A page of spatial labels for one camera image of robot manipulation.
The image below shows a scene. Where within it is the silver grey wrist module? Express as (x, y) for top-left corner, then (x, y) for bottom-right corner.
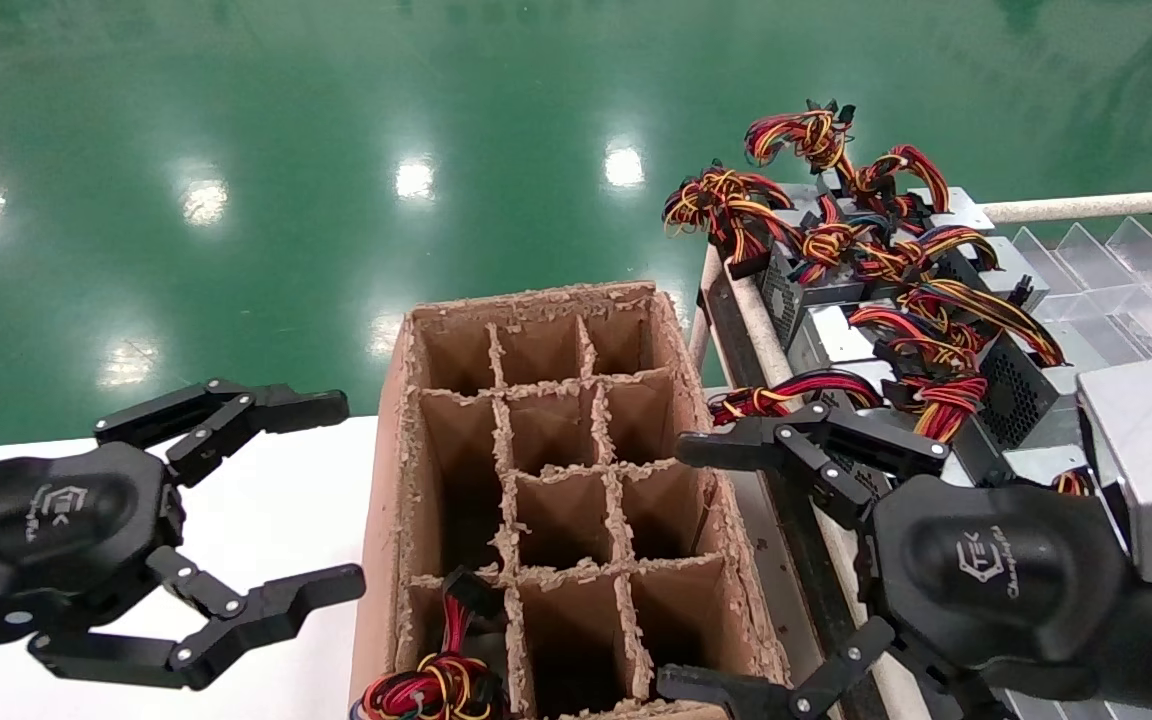
(1076, 355), (1152, 583)

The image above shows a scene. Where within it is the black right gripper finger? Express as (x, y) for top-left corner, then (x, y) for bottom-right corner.
(656, 615), (1012, 720)
(676, 400), (949, 531)

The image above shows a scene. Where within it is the cardboard cell divider insert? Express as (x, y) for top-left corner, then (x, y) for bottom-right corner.
(411, 315), (727, 716)

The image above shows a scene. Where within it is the dark grey rack shelf board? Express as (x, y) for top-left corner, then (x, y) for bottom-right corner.
(704, 262), (892, 720)

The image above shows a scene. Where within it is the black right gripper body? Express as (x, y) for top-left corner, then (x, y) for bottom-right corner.
(861, 475), (1137, 698)

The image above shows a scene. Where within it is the white pipe leg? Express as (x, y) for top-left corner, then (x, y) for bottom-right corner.
(688, 245), (727, 373)

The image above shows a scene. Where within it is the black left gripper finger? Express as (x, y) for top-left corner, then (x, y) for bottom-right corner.
(94, 378), (350, 489)
(28, 545), (367, 693)

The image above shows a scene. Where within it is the clear acrylic divider tray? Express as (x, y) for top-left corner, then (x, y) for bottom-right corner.
(941, 215), (1152, 720)

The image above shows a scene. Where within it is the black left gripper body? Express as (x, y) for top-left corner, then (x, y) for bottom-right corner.
(0, 443), (185, 651)

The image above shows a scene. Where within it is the brown cardboard box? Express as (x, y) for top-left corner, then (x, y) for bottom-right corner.
(349, 280), (792, 720)

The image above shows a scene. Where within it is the white pipe rail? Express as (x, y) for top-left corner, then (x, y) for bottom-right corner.
(979, 190), (1152, 226)
(724, 250), (937, 720)

